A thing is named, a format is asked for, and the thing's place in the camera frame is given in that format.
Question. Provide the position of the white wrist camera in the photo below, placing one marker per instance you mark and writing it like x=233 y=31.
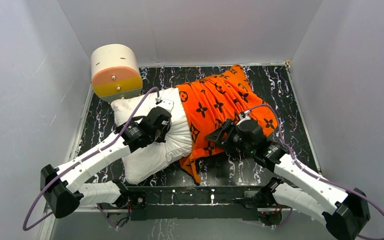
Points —
x=165 y=103
x=244 y=116

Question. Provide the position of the cream drum with orange face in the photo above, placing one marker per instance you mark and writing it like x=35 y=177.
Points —
x=115 y=73

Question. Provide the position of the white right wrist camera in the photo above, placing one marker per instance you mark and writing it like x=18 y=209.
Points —
x=244 y=116

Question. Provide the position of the white pillow insert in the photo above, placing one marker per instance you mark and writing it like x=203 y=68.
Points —
x=168 y=146

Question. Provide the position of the orange patterned pillowcase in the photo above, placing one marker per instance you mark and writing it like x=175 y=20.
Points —
x=209 y=101

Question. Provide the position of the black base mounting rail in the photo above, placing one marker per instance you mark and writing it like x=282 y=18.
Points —
x=207 y=202

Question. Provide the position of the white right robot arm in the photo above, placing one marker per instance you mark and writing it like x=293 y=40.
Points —
x=279 y=161

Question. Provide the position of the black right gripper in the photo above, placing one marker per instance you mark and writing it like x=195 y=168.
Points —
x=228 y=127

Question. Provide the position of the aluminium frame rail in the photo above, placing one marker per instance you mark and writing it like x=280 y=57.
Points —
x=336 y=215

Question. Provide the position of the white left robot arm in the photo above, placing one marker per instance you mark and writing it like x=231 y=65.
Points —
x=65 y=187

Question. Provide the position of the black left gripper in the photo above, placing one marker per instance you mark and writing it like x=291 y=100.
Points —
x=162 y=129

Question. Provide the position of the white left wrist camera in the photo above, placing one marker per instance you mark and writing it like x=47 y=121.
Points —
x=165 y=103

